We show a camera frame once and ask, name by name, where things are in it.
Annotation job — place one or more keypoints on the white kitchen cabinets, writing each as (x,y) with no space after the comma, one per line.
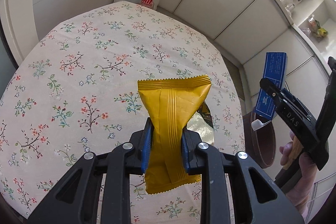
(228,40)

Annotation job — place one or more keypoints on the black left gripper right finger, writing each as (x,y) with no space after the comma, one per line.
(234,186)

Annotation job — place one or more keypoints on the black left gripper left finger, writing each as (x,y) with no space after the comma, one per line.
(96,189)

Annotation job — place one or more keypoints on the yellow snack wrapper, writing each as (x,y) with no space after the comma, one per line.
(170,103)

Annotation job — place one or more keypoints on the green yellow snack bag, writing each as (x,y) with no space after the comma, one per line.
(316,29)

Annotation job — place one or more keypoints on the blue carton box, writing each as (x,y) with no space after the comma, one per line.
(274,71)

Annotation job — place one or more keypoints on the floral tablecloth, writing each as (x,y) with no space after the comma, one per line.
(76,92)

